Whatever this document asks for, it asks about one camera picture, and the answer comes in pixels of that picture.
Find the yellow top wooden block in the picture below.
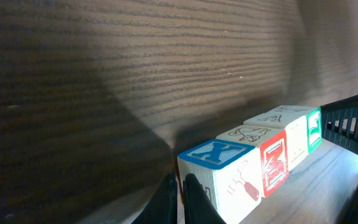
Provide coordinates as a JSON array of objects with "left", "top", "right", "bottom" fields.
[{"left": 242, "top": 113, "right": 310, "bottom": 172}]

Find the hammer picture yellow block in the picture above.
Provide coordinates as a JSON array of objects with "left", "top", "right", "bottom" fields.
[{"left": 177, "top": 139, "right": 263, "bottom": 223}]

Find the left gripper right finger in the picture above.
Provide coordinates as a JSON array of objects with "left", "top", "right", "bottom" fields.
[{"left": 183, "top": 174, "right": 226, "bottom": 224}]

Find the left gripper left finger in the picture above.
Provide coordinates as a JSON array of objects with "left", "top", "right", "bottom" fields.
[{"left": 132, "top": 172, "right": 178, "bottom": 224}]

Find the red letter M block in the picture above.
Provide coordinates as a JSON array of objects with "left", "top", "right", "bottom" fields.
[{"left": 216, "top": 125, "right": 289, "bottom": 198}]

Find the green number seven block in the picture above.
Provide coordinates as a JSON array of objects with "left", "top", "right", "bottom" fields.
[{"left": 266, "top": 105, "right": 322, "bottom": 154}]

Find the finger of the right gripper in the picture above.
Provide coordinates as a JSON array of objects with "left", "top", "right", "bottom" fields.
[{"left": 321, "top": 95, "right": 358, "bottom": 155}]

